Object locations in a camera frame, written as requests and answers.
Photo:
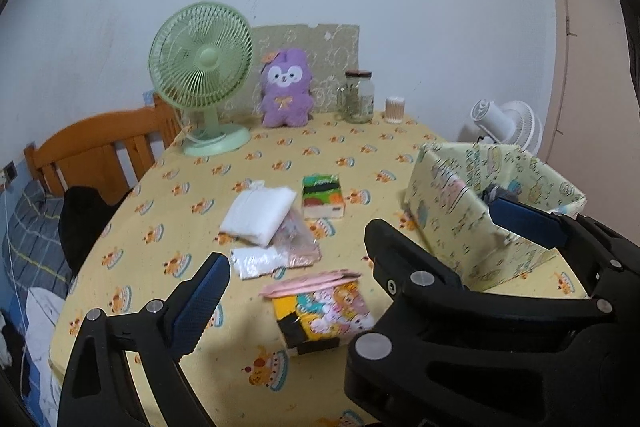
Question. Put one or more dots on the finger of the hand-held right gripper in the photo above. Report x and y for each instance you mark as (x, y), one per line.
(425, 307)
(527, 222)

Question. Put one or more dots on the green orange tissue pack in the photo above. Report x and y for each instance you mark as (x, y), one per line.
(324, 199)

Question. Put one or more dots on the orange wooden slatted headboard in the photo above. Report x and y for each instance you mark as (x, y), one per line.
(95, 142)

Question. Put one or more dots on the pink transparent packet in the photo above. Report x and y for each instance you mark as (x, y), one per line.
(300, 247)

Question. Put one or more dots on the purple plush toy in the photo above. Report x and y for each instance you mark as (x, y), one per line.
(286, 97)

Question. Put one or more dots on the yellow printed storage box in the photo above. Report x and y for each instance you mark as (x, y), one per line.
(450, 227)

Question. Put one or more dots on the black cloth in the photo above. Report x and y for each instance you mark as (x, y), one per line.
(87, 222)

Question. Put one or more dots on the glass jar with brown lid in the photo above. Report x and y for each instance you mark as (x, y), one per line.
(356, 99)

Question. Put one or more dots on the large white pack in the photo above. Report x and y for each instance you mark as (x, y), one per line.
(257, 212)

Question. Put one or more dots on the yellow printed tablecloth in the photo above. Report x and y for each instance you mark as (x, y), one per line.
(300, 147)

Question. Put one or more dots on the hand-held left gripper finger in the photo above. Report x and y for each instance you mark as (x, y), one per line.
(200, 302)

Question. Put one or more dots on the wall socket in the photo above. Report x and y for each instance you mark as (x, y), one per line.
(10, 172)

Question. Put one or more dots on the cotton swab container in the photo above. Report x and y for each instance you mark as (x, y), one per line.
(394, 111)

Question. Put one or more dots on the white standing fan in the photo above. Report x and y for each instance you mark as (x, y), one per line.
(510, 124)

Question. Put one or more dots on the beige patterned cardboard panel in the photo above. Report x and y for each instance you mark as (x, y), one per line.
(325, 52)

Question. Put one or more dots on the pink door frame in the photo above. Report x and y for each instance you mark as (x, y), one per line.
(575, 32)

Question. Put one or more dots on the blue plaid bedding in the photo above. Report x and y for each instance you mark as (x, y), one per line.
(35, 237)

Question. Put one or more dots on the white cloth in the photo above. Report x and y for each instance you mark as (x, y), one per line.
(42, 332)

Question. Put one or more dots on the small white plastic packet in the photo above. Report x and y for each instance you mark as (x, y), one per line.
(255, 262)

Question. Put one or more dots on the cartoon printed tissue packet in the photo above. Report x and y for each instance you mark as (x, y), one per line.
(325, 312)

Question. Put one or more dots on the green desk fan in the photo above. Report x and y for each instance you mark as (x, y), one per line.
(200, 57)

